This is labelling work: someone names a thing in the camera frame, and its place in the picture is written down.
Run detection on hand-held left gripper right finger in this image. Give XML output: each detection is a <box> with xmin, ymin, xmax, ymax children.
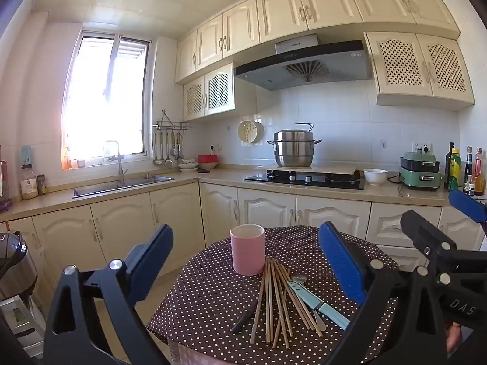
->
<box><xmin>318</xmin><ymin>221</ymin><xmax>447</xmax><ymax>365</ymax></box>

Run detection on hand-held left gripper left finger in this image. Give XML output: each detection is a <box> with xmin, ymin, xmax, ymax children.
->
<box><xmin>43</xmin><ymin>224</ymin><xmax>174</xmax><ymax>365</ymax></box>

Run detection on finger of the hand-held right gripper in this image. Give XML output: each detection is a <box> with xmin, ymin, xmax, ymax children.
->
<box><xmin>400</xmin><ymin>210</ymin><xmax>487</xmax><ymax>274</ymax></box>
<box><xmin>448</xmin><ymin>189</ymin><xmax>487</xmax><ymax>236</ymax></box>

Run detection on metal spoon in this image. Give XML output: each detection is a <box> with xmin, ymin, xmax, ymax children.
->
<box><xmin>291</xmin><ymin>274</ymin><xmax>327</xmax><ymax>331</ymax></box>

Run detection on teal handled knife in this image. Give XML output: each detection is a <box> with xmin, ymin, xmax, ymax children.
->
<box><xmin>287</xmin><ymin>280</ymin><xmax>351</xmax><ymax>331</ymax></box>

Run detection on bundle of wooden chopsticks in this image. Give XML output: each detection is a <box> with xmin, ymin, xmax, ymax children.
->
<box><xmin>249</xmin><ymin>256</ymin><xmax>324</xmax><ymax>348</ymax></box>

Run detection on pink cup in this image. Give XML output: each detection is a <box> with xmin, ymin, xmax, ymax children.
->
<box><xmin>230</xmin><ymin>224</ymin><xmax>265</xmax><ymax>276</ymax></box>

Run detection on person's right hand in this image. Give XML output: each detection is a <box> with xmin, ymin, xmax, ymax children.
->
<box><xmin>445</xmin><ymin>321</ymin><xmax>463</xmax><ymax>354</ymax></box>

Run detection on red capped sauce bottle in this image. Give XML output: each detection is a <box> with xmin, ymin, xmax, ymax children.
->
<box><xmin>473</xmin><ymin>148</ymin><xmax>485</xmax><ymax>196</ymax></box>

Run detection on green bottle yellow label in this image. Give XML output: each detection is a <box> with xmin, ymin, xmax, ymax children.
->
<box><xmin>448</xmin><ymin>148</ymin><xmax>461</xmax><ymax>191</ymax></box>

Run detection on dark soy sauce bottle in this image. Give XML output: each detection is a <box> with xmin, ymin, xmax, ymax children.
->
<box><xmin>463</xmin><ymin>147</ymin><xmax>473</xmax><ymax>194</ymax></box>

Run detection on dark glass oil bottle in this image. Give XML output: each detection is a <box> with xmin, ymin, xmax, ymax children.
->
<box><xmin>444</xmin><ymin>142</ymin><xmax>456</xmax><ymax>190</ymax></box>

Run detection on green electric cooker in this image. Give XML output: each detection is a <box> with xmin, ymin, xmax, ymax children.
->
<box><xmin>399</xmin><ymin>152</ymin><xmax>444</xmax><ymax>191</ymax></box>

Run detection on brown polka dot tablecloth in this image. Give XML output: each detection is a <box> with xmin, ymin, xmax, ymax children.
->
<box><xmin>145</xmin><ymin>225</ymin><xmax>404</xmax><ymax>365</ymax></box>

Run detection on white bowl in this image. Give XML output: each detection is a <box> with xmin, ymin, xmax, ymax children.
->
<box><xmin>363</xmin><ymin>168</ymin><xmax>389</xmax><ymax>187</ymax></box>

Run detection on stainless steel sink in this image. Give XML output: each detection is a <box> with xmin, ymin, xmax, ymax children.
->
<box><xmin>72</xmin><ymin>175</ymin><xmax>175</xmax><ymax>199</ymax></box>

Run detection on black gas stove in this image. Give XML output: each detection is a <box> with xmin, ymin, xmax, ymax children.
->
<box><xmin>244</xmin><ymin>168</ymin><xmax>365</xmax><ymax>191</ymax></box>

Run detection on metal faucet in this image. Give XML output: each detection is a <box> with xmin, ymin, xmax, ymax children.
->
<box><xmin>103</xmin><ymin>140</ymin><xmax>128</xmax><ymax>187</ymax></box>

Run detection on stainless steel steamer pot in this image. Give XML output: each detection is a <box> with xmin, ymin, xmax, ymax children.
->
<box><xmin>267</xmin><ymin>122</ymin><xmax>322</xmax><ymax>169</ymax></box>

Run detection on black silver rice cooker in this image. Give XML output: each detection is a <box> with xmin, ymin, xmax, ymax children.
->
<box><xmin>0</xmin><ymin>231</ymin><xmax>39</xmax><ymax>301</ymax></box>

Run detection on metal utensil rack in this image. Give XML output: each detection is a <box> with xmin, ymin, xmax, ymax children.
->
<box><xmin>153</xmin><ymin>109</ymin><xmax>193</xmax><ymax>132</ymax></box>

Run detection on glass jar white label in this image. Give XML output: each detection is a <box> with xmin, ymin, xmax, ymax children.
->
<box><xmin>20</xmin><ymin>164</ymin><xmax>39</xmax><ymax>200</ymax></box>

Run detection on large lattice door cabinet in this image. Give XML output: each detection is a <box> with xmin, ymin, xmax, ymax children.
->
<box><xmin>363</xmin><ymin>31</ymin><xmax>475</xmax><ymax>112</ymax></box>

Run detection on white stand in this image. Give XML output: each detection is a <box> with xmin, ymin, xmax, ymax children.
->
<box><xmin>0</xmin><ymin>294</ymin><xmax>46</xmax><ymax>359</ymax></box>

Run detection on cream perforated steamer plate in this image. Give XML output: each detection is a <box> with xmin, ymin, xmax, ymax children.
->
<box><xmin>238</xmin><ymin>120</ymin><xmax>264</xmax><ymax>144</ymax></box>

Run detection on dark purple holder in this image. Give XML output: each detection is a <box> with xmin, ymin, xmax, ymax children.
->
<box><xmin>0</xmin><ymin>144</ymin><xmax>13</xmax><ymax>212</ymax></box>

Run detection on kitchen window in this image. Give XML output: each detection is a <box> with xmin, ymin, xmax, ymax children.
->
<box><xmin>62</xmin><ymin>28</ymin><xmax>155</xmax><ymax>170</ymax></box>

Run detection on small lattice door cabinet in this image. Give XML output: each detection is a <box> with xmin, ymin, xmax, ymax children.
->
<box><xmin>183</xmin><ymin>62</ymin><xmax>236</xmax><ymax>122</ymax></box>

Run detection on black range hood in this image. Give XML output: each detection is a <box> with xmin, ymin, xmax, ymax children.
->
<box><xmin>234</xmin><ymin>33</ymin><xmax>373</xmax><ymax>92</ymax></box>

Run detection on cream upper cabinets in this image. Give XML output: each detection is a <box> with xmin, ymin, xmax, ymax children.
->
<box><xmin>175</xmin><ymin>0</ymin><xmax>463</xmax><ymax>84</ymax></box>

